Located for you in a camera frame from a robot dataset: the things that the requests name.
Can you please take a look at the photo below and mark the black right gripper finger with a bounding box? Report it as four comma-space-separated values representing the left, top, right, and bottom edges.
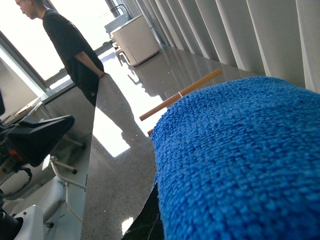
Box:
123, 183, 165, 240

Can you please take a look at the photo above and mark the person in black shirt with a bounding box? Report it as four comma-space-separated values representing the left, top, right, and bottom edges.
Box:
16, 0, 105, 106

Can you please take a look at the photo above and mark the wooden rod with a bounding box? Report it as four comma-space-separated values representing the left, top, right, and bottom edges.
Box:
139, 68, 223, 122

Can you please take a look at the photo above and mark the white pleated curtain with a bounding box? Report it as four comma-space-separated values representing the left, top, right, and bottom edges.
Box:
123, 0, 320, 92

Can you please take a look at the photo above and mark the blue microfiber cloth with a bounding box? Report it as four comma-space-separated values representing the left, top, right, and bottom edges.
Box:
152, 76, 320, 240

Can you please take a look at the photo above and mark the black robot gripper assembly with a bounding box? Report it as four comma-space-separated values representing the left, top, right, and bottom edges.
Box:
0, 115, 75, 199

